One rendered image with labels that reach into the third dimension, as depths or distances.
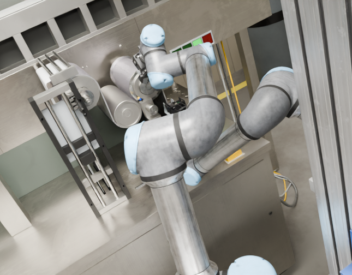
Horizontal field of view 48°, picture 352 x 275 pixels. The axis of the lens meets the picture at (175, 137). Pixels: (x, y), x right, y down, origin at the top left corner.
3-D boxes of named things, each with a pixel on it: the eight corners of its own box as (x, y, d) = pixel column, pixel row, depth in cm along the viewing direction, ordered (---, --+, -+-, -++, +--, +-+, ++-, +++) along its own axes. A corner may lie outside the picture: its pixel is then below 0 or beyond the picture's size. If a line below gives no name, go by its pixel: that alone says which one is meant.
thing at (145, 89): (142, 97, 160) (137, 81, 156) (141, 96, 161) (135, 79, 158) (159, 90, 162) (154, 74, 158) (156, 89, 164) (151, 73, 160)
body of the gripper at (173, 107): (178, 95, 164) (192, 103, 154) (184, 113, 168) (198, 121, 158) (162, 104, 162) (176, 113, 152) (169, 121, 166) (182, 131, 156)
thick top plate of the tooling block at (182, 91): (191, 132, 174) (187, 120, 171) (155, 106, 207) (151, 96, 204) (220, 115, 178) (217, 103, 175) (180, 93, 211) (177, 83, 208)
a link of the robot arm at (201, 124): (228, 117, 83) (208, 30, 123) (179, 130, 85) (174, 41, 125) (240, 156, 90) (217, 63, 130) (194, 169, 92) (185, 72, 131)
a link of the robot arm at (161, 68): (182, 75, 120) (174, 42, 122) (147, 85, 122) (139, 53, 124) (186, 83, 127) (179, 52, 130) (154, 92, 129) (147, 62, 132)
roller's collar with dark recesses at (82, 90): (82, 109, 146) (74, 95, 143) (77, 105, 151) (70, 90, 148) (97, 102, 148) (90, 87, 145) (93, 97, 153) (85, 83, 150)
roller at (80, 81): (73, 118, 152) (56, 86, 145) (60, 100, 173) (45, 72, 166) (105, 101, 156) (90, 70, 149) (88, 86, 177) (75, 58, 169)
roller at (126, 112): (120, 133, 163) (109, 108, 157) (102, 114, 184) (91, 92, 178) (145, 119, 166) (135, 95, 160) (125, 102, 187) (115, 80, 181)
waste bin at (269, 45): (281, 57, 436) (269, -6, 400) (316, 67, 392) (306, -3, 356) (242, 78, 424) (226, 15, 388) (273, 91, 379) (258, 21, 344)
